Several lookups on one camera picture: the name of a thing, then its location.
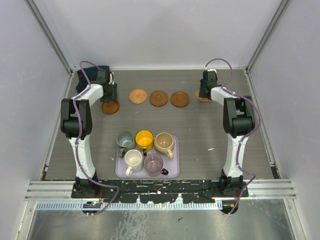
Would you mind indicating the white ceramic mug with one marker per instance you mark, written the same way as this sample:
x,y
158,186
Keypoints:
x,y
134,161

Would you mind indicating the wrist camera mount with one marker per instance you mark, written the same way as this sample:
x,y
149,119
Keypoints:
x,y
111,78
209,69

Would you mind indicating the yellow glass mug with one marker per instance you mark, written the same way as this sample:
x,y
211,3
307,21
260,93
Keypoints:
x,y
144,140

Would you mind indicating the brown wooden coaster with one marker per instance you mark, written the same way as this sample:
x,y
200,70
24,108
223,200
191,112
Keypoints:
x,y
158,98
110,108
180,99

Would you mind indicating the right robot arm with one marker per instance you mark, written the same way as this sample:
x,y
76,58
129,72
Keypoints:
x,y
238,122

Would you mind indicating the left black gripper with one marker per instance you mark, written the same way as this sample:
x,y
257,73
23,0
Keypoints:
x,y
114,97

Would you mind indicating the beige ceramic mug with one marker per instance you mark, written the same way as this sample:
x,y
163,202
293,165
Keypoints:
x,y
164,143

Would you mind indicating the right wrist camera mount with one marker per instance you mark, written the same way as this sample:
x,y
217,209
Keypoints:
x,y
209,69

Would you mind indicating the clear purple glass mug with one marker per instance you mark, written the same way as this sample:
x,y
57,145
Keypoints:
x,y
154,165

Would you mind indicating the aluminium front rail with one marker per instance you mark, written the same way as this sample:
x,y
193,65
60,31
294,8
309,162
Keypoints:
x,y
51,190

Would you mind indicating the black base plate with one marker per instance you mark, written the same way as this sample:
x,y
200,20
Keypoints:
x,y
169,190

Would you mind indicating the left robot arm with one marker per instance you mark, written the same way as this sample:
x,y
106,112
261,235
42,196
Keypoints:
x,y
95,84

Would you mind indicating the woven rattan coaster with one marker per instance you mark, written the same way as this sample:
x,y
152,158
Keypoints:
x,y
138,96
202,99

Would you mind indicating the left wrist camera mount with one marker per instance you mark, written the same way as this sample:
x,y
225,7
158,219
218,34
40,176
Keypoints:
x,y
111,78

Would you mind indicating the grey ceramic mug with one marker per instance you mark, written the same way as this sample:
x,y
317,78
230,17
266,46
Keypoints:
x,y
126,142

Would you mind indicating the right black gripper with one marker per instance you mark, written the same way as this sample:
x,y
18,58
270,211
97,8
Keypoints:
x,y
201,93

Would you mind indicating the left aluminium frame post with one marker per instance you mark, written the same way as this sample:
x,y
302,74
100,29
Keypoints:
x,y
48,34

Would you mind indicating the aluminium frame post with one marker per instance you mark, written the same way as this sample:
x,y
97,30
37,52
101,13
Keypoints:
x,y
48,34
280,10

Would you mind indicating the right aluminium frame post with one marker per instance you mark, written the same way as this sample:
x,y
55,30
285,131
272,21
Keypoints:
x,y
280,10

